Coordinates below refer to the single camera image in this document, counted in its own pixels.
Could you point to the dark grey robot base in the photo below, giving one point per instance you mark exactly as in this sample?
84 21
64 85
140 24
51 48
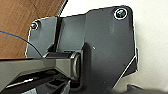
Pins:
100 40

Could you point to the small base bolt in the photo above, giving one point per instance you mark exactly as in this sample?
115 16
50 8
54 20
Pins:
34 25

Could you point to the large shiny base bolt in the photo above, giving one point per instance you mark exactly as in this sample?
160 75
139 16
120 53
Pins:
120 13

